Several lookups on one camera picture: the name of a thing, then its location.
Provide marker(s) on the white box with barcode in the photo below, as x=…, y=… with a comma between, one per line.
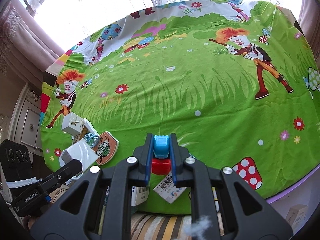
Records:
x=139, y=195

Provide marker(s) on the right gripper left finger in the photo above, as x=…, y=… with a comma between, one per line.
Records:
x=98, y=205

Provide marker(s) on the white long medicine box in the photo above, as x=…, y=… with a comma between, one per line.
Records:
x=167, y=190

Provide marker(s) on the cream box with barcode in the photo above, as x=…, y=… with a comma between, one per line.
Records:
x=296, y=214

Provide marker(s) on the striped cushion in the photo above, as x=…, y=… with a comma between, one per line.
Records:
x=150, y=226

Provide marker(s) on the white cube box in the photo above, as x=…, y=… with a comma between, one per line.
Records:
x=72, y=124

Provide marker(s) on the basketball hoop toy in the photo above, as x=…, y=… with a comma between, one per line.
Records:
x=104, y=145

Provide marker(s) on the cream cabinet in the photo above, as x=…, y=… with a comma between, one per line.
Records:
x=24, y=125

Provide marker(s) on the white box with label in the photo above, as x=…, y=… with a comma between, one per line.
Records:
x=80, y=151

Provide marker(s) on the purple cardboard box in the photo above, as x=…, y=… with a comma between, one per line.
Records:
x=303, y=195

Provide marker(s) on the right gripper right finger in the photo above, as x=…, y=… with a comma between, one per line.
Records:
x=223, y=205

